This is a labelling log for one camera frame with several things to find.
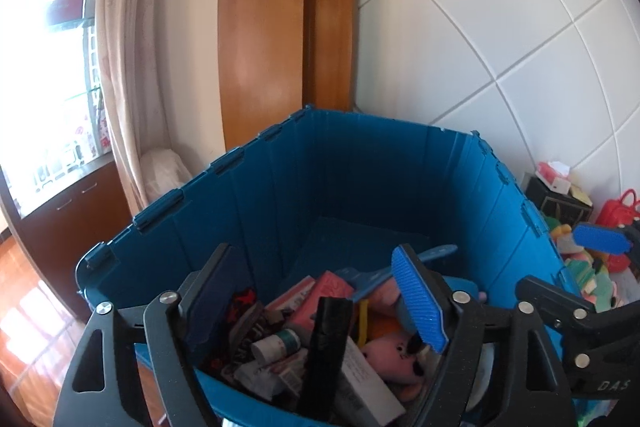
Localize pink wet wipes pack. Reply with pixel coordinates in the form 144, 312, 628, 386
287, 271, 356, 333

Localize black long box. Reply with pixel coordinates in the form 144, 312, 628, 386
298, 296, 354, 423

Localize pink plush toy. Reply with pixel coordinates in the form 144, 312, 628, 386
360, 327, 437, 403

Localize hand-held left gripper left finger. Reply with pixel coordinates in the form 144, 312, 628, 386
52, 243, 251, 427

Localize white barcode box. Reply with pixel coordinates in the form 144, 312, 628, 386
330, 337, 407, 427

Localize red black item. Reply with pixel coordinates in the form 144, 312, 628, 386
200, 289, 257, 368

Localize black white snack packet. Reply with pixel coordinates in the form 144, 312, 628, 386
220, 302, 286, 373

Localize blue plastic crate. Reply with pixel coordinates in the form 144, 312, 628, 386
75, 105, 581, 427

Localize yellow slingshot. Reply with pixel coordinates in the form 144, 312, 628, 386
356, 299, 372, 344

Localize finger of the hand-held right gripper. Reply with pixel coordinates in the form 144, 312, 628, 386
572, 223, 637, 269
515, 274, 601, 335

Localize brown wooden cabinet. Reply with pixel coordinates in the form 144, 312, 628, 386
0, 157, 136, 323

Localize black cardboard box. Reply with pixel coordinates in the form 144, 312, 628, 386
522, 172, 593, 223

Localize red white small box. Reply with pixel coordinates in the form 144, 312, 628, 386
265, 276, 316, 313

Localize beige curtain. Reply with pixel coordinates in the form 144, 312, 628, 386
95, 0, 226, 218

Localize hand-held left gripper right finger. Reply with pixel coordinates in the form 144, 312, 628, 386
391, 244, 576, 427

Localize white plastic bag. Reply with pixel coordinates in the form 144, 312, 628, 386
139, 148, 193, 204

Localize wooden door frame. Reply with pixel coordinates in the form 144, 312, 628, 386
217, 0, 358, 152

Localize small white bottle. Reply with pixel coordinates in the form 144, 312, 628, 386
251, 328, 301, 363

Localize yellow flat packet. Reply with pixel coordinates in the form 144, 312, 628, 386
570, 184, 593, 208

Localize white sachet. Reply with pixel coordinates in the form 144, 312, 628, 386
235, 349, 306, 397

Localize window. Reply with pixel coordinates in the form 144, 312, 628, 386
0, 0, 116, 212

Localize red toy suitcase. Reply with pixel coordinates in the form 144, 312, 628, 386
595, 189, 640, 228

